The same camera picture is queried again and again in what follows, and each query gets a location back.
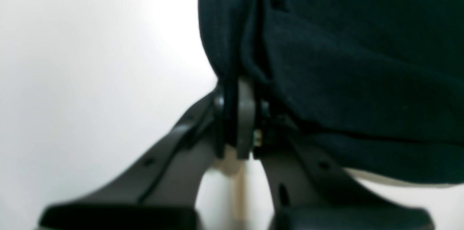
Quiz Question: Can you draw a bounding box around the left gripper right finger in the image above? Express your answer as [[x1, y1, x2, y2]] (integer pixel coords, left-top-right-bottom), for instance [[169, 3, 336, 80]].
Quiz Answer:
[[237, 78, 435, 230]]

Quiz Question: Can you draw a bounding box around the black t-shirt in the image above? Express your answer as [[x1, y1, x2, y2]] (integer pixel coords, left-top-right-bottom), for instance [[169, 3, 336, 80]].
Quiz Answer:
[[199, 0, 464, 184]]

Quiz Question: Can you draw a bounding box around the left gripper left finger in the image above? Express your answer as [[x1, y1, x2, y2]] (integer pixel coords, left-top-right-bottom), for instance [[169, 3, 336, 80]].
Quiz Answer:
[[39, 85, 225, 230]]

